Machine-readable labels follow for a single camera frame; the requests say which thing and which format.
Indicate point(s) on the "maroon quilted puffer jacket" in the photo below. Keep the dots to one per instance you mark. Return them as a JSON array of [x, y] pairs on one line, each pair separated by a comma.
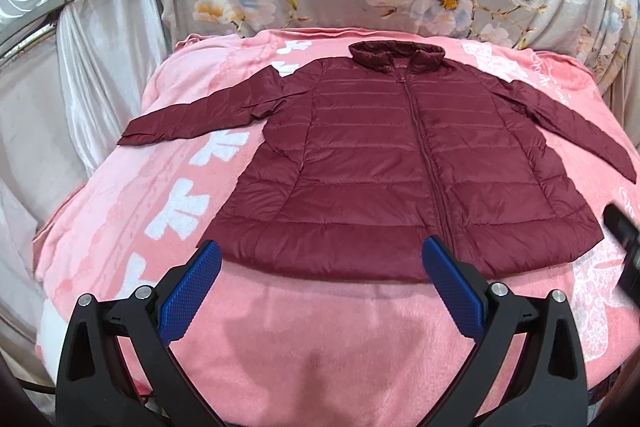
[[366, 155]]

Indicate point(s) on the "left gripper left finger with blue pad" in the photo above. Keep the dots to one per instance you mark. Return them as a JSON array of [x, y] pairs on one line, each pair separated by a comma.
[[94, 386]]

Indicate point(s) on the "pink blanket with white bows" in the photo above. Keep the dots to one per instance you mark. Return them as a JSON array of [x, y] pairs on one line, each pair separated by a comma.
[[269, 351]]

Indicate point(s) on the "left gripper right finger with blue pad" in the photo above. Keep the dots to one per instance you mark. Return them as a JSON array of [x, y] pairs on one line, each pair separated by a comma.
[[548, 386]]

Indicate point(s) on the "silver satin curtain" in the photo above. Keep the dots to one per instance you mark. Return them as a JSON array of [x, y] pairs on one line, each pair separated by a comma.
[[72, 75]]

